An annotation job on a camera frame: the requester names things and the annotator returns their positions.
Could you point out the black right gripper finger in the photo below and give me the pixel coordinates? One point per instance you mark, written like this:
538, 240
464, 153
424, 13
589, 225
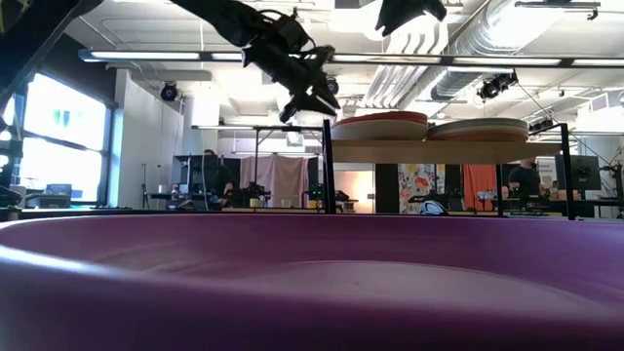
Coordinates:
395, 19

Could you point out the magenta pink plate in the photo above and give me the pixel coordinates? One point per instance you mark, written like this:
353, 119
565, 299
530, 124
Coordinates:
351, 122

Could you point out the orange curtain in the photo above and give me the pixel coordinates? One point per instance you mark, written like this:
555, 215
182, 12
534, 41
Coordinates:
478, 180

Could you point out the black bar with light strips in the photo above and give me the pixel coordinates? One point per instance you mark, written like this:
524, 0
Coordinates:
146, 55

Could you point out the wooden shelf with black legs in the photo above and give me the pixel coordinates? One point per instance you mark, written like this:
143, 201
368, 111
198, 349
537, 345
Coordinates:
439, 152

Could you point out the purple plate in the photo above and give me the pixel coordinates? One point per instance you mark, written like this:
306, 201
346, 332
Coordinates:
312, 292

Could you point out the large bright window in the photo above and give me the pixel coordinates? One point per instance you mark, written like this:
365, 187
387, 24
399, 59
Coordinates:
63, 122

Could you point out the silver ventilation duct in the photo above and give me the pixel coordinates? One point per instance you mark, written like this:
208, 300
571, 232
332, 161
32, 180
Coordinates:
480, 44

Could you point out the colourful floral panel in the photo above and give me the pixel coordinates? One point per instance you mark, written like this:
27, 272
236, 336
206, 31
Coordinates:
414, 187

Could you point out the black panel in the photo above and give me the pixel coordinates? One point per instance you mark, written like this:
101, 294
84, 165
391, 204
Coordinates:
386, 185

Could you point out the orange plate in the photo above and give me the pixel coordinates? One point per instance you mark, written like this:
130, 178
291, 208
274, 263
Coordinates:
390, 115

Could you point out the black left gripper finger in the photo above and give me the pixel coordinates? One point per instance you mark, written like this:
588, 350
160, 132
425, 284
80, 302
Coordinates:
319, 92
297, 106

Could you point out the black monitor on arm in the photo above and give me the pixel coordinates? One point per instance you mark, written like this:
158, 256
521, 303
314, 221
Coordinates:
582, 175

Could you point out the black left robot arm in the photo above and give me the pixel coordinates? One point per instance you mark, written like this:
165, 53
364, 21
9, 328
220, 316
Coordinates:
49, 29

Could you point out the cream white plate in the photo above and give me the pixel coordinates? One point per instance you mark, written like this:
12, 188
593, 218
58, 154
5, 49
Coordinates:
380, 132

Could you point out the blue white rounded object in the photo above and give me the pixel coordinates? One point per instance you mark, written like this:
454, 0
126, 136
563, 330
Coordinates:
434, 208

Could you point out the dark laptop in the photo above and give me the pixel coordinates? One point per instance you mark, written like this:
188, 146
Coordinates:
58, 192

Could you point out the beige curtain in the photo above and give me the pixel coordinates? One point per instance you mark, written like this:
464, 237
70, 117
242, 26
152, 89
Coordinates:
283, 175

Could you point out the black metal rack frame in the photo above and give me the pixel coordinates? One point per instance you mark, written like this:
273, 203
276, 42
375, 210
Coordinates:
234, 128

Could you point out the peach plate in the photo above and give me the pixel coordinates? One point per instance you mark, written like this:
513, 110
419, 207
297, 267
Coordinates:
478, 137

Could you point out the black computer monitor back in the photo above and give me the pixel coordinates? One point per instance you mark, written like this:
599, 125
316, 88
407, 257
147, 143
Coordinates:
195, 175

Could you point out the person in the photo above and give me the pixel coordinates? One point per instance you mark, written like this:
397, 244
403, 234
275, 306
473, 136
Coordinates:
525, 180
209, 152

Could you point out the black ceiling spotlight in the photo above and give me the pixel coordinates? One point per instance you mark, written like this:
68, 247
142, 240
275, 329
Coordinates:
169, 91
333, 85

